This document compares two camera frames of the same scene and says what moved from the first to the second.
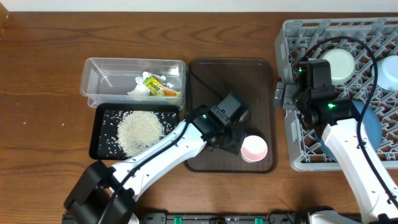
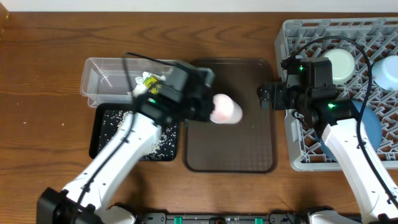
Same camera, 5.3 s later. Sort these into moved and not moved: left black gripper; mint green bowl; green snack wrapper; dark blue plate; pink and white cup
Moved: pink and white cup; left black gripper
Not moved: dark blue plate; mint green bowl; green snack wrapper
